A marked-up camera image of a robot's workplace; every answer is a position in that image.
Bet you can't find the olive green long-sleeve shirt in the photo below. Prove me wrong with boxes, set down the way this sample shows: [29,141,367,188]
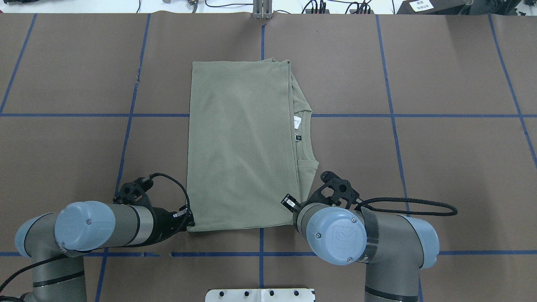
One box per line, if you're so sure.
[187,58,319,233]

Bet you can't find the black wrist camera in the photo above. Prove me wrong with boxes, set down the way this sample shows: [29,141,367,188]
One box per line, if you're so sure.
[113,177,154,208]
[306,171,360,209]

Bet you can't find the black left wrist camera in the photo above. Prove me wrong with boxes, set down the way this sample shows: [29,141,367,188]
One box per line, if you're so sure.
[113,177,154,208]

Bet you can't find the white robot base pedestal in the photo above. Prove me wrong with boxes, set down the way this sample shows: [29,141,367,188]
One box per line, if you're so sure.
[205,288,316,302]

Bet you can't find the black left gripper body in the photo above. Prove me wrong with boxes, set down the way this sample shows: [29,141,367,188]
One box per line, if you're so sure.
[149,208,187,245]

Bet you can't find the white paper hang tag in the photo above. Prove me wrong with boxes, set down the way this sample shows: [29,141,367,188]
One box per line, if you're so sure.
[293,115,302,130]

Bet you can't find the black monitor with label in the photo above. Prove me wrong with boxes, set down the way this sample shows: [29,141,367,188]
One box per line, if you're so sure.
[396,0,473,15]

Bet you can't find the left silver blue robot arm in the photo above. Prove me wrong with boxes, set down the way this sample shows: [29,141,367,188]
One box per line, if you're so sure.
[15,201,193,302]

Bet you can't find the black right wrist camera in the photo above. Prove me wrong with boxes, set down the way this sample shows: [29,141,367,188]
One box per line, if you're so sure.
[306,171,360,209]

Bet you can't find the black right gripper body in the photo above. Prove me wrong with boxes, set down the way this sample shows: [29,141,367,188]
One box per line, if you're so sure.
[293,204,315,235]

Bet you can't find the grey aluminium frame post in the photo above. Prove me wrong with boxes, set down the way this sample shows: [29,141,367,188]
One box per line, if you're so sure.
[253,0,274,20]

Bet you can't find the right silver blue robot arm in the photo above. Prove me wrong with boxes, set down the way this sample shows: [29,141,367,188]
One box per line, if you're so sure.
[281,195,440,302]

